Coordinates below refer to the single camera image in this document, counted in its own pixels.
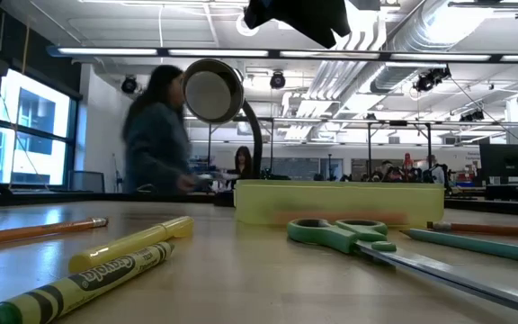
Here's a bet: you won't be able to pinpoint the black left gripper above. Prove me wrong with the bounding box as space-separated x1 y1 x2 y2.
243 0 353 50

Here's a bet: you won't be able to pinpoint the yellow translucent supply box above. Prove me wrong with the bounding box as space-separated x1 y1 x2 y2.
234 178 446 228

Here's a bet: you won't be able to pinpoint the green handled scissors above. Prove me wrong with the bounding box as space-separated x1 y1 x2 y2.
285 218 518 320

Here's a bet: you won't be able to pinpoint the yellow highlighter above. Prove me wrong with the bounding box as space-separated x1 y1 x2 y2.
67 215 195 275

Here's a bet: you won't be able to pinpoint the orange pencil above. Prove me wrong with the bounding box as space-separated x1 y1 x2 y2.
425 220 518 240
0 217 110 249

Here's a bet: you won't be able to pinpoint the teal pencil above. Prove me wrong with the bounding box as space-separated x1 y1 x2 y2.
400 228 518 266

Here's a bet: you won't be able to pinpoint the yellow-green Crayola crayon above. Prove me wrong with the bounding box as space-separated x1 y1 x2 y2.
0 241 175 324

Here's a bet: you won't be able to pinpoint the overhead LED light bar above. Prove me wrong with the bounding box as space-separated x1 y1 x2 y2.
46 44 518 64

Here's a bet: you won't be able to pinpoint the black desk lamp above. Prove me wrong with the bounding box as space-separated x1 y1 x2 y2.
182 58 264 208

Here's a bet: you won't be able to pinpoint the person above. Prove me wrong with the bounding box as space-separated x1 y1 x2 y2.
424 154 451 185
121 64 200 195
234 145 255 180

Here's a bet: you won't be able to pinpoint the black computer monitor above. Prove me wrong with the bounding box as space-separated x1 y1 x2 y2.
478 142 518 177

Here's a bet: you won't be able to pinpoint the grey office chair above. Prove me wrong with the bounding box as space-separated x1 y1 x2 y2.
68 170 106 194

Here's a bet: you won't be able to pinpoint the large window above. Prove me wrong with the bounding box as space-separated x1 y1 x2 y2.
0 67 80 190

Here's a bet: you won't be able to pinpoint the white ceiling ring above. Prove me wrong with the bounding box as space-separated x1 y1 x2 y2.
235 13 260 38

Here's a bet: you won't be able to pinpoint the black ceiling camera cluster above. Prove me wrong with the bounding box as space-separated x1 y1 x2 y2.
413 66 452 94

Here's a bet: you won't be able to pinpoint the black metal frame stand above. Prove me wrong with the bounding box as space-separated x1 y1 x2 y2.
365 119 433 172

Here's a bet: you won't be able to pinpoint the yellow cord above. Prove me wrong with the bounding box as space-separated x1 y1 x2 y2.
0 17 40 193

